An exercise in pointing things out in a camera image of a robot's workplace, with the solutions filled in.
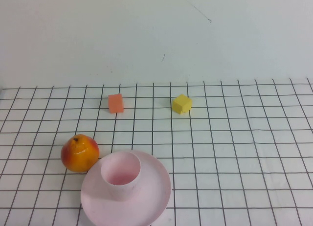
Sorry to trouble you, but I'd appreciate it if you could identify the pink plastic cup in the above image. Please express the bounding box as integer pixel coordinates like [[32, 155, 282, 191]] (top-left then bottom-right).
[[101, 151, 142, 202]]

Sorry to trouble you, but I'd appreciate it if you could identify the pink round plate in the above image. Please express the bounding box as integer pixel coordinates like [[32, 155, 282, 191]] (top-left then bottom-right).
[[81, 149, 172, 226]]

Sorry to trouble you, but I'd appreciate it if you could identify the yellow foam block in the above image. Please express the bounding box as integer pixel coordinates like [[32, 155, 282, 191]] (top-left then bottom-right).
[[173, 93, 193, 115]]

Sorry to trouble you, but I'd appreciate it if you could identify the orange foam block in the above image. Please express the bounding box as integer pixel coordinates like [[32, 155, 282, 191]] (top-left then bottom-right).
[[108, 93, 125, 114]]

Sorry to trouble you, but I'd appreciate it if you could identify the orange red toy pear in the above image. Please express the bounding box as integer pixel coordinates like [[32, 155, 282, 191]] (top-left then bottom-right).
[[60, 134, 100, 173]]

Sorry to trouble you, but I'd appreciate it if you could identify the white black grid tablecloth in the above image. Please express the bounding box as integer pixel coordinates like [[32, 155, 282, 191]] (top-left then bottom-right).
[[0, 77, 313, 226]]

